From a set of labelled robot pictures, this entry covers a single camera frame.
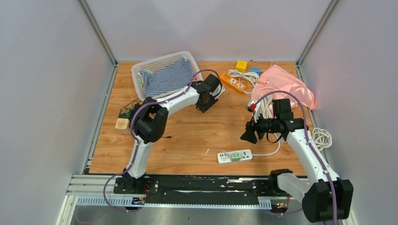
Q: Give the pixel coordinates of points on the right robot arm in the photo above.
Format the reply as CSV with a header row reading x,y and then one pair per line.
x,y
325,197

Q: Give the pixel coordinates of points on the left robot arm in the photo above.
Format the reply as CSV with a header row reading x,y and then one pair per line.
x,y
149,120

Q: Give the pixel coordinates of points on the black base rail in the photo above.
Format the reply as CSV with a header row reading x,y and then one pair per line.
x,y
201,189

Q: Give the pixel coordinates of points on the blue white striped cloth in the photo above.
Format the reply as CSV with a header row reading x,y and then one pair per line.
x,y
170,78

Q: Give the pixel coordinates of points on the orange power strip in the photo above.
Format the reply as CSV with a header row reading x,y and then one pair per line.
x,y
232,83

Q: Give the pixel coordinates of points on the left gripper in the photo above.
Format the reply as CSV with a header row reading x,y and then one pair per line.
x,y
204,108

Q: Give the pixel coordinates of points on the green plug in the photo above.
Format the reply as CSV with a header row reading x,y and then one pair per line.
x,y
235,156

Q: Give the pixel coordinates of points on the pink cloth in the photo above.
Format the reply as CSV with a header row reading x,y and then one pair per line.
x,y
276,78

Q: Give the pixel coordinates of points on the green patterned cube socket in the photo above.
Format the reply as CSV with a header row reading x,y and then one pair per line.
x,y
126,113

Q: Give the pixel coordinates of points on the small blue cube socket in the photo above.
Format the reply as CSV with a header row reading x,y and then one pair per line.
x,y
256,70

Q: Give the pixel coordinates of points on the white plastic basket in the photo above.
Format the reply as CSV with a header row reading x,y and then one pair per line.
x,y
159,63

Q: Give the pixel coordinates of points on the beige wooden cube socket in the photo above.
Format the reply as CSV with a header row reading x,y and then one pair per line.
x,y
123,126

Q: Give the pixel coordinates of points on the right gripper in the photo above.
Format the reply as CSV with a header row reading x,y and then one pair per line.
x,y
249,135

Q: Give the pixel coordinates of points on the white power strip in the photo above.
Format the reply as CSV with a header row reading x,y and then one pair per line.
x,y
227,157

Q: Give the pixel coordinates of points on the yellow cube socket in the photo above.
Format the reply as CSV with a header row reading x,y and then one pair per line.
x,y
241,66

